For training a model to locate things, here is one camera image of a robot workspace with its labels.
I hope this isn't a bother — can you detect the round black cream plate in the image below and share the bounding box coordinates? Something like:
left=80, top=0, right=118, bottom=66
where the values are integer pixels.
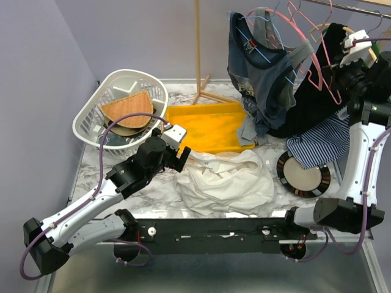
left=276, top=151, right=331, bottom=198

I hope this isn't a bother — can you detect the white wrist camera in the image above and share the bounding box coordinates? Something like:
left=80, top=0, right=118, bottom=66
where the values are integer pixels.
left=161, top=123, right=187, bottom=151
left=339, top=29, right=372, bottom=68

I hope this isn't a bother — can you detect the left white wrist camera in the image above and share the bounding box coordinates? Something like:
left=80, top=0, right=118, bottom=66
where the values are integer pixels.
left=161, top=123, right=187, bottom=151

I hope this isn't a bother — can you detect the grey tank top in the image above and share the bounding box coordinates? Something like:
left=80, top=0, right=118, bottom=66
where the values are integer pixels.
left=227, top=7, right=314, bottom=146

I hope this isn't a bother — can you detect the blue white striped top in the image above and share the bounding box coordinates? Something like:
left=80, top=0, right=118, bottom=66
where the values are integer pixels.
left=286, top=114, right=350, bottom=169

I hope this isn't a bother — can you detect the green hanger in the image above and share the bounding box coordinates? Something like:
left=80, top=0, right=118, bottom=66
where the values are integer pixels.
left=371, top=40, right=384, bottom=60

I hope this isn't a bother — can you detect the orange wicker fan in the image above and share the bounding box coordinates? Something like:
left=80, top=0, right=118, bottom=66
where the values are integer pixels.
left=100, top=90, right=153, bottom=129

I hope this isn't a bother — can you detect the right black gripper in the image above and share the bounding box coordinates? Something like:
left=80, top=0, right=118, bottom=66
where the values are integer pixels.
left=323, top=51, right=370, bottom=96

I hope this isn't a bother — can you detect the yellow plastic tray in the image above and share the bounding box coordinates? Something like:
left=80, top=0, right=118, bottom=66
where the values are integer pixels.
left=166, top=103, right=255, bottom=154

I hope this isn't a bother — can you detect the wooden rack stand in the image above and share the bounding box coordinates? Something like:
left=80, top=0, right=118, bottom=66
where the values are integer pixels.
left=192, top=0, right=235, bottom=105

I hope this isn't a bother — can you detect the grey wire hanger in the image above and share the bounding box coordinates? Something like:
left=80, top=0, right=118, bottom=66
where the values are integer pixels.
left=365, top=10, right=384, bottom=36

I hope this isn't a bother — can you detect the blue tank top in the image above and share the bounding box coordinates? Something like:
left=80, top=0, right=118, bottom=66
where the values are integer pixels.
left=227, top=12, right=293, bottom=145

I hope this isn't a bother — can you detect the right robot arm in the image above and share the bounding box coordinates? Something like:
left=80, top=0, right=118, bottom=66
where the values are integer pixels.
left=281, top=51, right=390, bottom=239

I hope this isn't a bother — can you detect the metal clothes rail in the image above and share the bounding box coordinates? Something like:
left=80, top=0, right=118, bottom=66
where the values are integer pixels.
left=305, top=0, right=391, bottom=20

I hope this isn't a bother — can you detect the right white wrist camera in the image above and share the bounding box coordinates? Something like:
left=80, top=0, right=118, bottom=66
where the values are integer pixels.
left=339, top=29, right=372, bottom=68

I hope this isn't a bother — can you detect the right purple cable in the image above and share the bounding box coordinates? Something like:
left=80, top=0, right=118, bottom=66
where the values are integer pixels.
left=287, top=36, right=391, bottom=263

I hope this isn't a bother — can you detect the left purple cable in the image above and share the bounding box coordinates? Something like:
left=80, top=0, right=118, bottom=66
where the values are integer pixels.
left=20, top=112, right=172, bottom=280

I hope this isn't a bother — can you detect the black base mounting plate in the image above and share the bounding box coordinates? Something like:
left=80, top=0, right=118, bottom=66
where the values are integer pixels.
left=113, top=211, right=317, bottom=264

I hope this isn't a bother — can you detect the light blue wire hanger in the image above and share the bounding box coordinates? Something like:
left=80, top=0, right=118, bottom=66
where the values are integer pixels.
left=227, top=0, right=302, bottom=87

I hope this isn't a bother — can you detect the white laundry basket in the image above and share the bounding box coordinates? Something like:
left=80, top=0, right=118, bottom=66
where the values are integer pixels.
left=72, top=69, right=169, bottom=159

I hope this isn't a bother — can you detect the black tank top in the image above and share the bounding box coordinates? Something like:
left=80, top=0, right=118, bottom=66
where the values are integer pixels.
left=268, top=23, right=349, bottom=138

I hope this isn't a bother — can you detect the purple cable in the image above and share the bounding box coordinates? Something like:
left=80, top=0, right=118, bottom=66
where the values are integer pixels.
left=287, top=36, right=391, bottom=263
left=20, top=112, right=172, bottom=280

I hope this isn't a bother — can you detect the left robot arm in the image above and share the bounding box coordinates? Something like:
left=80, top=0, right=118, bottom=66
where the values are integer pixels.
left=19, top=134, right=191, bottom=280

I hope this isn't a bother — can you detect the thick pink hanger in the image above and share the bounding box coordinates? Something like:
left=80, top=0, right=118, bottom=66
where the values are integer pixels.
left=265, top=7, right=323, bottom=91

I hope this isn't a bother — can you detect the cream yellow hanger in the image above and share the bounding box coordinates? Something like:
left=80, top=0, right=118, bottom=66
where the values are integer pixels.
left=309, top=23, right=377, bottom=66

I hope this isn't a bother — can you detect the white tank top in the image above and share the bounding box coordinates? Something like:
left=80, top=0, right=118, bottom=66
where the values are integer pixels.
left=174, top=150, right=275, bottom=216

